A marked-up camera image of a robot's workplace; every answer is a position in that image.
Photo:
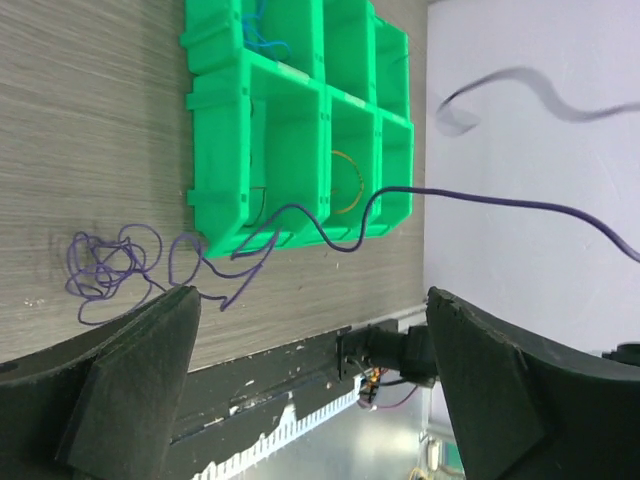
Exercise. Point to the green compartment tray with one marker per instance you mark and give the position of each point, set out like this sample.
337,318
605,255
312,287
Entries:
301,122

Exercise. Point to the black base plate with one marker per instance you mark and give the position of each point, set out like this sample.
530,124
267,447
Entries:
314,370

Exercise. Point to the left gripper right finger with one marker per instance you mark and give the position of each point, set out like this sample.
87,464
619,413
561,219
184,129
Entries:
523,406

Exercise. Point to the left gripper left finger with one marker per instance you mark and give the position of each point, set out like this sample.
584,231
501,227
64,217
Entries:
100,405

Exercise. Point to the white cable duct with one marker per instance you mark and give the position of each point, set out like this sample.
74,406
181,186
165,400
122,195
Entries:
290,428

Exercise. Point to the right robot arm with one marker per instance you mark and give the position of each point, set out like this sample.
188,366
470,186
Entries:
411,353

